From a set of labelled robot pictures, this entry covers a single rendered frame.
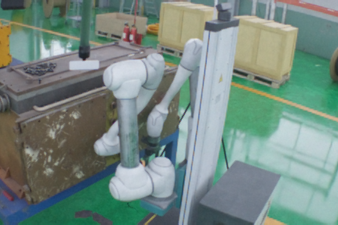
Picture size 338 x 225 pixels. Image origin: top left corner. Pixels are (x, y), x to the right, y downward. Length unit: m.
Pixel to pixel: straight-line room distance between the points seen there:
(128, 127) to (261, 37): 5.11
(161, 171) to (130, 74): 0.58
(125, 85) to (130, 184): 0.52
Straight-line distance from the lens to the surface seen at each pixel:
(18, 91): 1.91
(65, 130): 2.05
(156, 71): 1.75
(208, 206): 1.92
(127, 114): 1.73
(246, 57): 6.82
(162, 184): 1.96
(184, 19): 7.52
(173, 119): 2.90
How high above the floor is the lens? 2.05
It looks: 23 degrees down
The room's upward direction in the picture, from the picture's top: 6 degrees clockwise
